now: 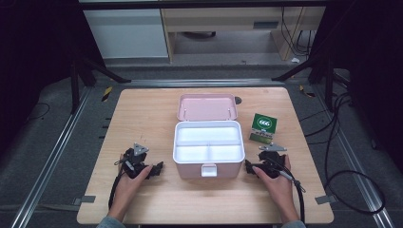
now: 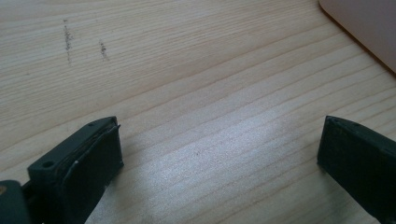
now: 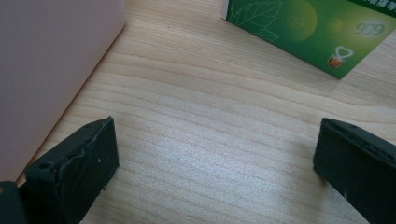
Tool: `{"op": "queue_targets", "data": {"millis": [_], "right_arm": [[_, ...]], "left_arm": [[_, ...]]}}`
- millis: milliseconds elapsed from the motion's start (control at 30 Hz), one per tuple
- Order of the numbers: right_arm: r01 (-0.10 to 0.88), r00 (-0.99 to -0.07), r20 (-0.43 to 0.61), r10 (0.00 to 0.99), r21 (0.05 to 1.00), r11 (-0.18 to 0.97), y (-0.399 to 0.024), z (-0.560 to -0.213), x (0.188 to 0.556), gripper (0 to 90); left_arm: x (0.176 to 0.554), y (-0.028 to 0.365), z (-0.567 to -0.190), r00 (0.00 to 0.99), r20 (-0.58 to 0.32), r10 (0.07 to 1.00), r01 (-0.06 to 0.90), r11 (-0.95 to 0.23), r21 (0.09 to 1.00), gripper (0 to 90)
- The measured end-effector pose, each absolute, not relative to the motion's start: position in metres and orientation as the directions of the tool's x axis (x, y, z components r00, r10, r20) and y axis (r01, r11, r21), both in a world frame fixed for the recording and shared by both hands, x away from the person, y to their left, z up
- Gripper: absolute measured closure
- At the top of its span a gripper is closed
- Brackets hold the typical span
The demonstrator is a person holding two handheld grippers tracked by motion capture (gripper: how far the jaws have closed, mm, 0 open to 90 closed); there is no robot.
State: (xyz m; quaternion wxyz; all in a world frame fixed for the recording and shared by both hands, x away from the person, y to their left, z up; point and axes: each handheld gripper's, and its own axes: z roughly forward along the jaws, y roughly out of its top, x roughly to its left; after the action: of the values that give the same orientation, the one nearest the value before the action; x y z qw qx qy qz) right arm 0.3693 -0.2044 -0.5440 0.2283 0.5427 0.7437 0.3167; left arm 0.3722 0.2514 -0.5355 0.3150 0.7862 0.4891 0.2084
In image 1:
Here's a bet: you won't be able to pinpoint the black chair base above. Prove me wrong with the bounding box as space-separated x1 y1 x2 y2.
182 30 218 41

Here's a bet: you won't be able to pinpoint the metal floor rail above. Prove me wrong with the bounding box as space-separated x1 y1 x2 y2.
10 86 93 228
311 85 396 228

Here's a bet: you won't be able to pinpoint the person's left hand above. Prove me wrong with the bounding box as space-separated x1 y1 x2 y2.
114 154 154 207

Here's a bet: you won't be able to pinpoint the yellow black tape strip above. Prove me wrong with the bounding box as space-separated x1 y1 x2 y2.
298 84 317 99
101 85 114 104

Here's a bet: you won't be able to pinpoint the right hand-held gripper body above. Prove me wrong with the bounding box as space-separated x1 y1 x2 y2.
253 142 288 179

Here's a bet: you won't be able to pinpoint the white cabinet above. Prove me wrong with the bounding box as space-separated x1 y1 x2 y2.
83 8 169 60

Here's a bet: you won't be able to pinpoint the black floor cables bundle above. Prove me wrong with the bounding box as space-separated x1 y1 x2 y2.
298 91 354 146

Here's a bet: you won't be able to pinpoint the grey tape piece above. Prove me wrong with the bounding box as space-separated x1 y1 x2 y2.
72 195 97 206
315 194 337 205

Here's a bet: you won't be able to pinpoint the black cables under desk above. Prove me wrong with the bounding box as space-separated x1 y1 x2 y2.
279 7 317 58

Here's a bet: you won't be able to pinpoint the left hand-held gripper cable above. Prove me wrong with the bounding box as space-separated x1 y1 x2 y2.
107 160 128 211

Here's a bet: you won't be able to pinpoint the light wooden desk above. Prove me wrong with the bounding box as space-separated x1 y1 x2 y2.
160 6 326 63

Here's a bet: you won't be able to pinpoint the green cardboard box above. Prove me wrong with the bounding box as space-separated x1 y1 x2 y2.
248 112 278 145

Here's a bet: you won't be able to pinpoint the person's right hand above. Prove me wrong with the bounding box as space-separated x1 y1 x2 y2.
252 155 297 207

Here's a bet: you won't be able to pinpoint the pink storage box with lid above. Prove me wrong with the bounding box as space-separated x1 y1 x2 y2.
172 92 247 181

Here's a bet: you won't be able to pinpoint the black metal stand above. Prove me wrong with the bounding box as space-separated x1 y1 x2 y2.
271 47 337 112
68 47 133 116

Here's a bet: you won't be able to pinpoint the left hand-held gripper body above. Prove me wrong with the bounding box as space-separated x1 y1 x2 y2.
114 142 155 180

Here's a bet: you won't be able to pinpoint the black looped floor cable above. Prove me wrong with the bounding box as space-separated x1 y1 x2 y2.
324 91 387 216

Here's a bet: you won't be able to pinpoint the white divided tray insert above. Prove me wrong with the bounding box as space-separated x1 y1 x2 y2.
173 121 245 164

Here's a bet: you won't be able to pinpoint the thin black floor cable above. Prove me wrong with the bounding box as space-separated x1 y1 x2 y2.
26 101 51 124

